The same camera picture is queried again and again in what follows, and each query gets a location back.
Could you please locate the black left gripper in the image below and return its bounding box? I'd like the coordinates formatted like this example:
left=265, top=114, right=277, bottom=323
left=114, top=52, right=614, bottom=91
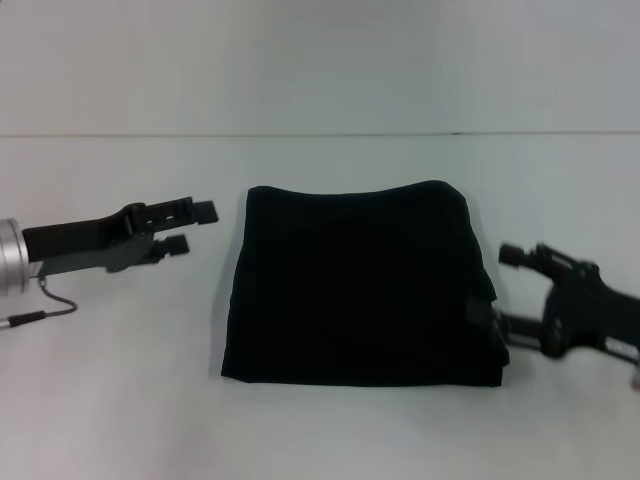
left=22, top=196, right=220, bottom=277

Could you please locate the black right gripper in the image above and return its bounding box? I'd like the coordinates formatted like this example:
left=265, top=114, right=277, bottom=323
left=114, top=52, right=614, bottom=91
left=463, top=241, right=640, bottom=362

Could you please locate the black shirt with FREE print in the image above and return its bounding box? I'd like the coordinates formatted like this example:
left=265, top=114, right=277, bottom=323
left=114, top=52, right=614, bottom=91
left=220, top=178, right=512, bottom=390

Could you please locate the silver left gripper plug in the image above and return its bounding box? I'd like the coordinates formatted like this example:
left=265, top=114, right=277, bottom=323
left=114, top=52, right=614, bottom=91
left=0, top=309, right=50, bottom=332

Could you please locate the grey left gripper cable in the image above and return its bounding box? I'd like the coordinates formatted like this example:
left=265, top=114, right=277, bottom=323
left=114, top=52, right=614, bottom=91
left=37, top=275, right=80, bottom=319

